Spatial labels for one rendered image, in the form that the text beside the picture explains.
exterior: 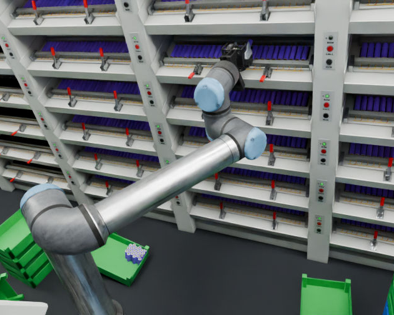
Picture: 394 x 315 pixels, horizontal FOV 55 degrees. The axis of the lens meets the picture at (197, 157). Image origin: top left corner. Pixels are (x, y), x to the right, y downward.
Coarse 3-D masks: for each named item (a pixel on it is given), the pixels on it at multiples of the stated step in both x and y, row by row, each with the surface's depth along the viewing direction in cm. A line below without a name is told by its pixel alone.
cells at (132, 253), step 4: (128, 248) 193; (132, 248) 193; (136, 248) 194; (140, 248) 194; (128, 252) 191; (132, 252) 191; (136, 252) 192; (140, 252) 192; (144, 252) 193; (128, 256) 191; (132, 256) 192; (136, 256) 190; (140, 256) 190; (128, 260) 194; (132, 260) 194; (136, 260) 192; (140, 260) 189
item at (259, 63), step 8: (168, 64) 148; (192, 64) 144; (208, 64) 142; (256, 64) 134; (264, 64) 133; (272, 64) 132; (280, 64) 130; (288, 64) 129; (296, 64) 128; (304, 64) 127
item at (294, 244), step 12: (156, 216) 218; (168, 216) 213; (204, 228) 207; (216, 228) 202; (228, 228) 199; (240, 228) 197; (264, 240) 193; (276, 240) 189; (288, 240) 187; (300, 240) 185; (336, 252) 177; (348, 252) 176; (360, 252) 175; (372, 264) 173; (384, 264) 170
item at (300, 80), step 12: (168, 36) 154; (168, 48) 155; (312, 48) 133; (156, 60) 148; (300, 60) 131; (312, 60) 126; (156, 72) 149; (168, 72) 147; (180, 72) 145; (204, 72) 142; (240, 72) 136; (252, 72) 135; (276, 72) 131; (288, 72) 130; (300, 72) 128; (312, 72) 121; (252, 84) 135; (264, 84) 133; (276, 84) 131; (288, 84) 130; (300, 84) 128; (312, 84) 126
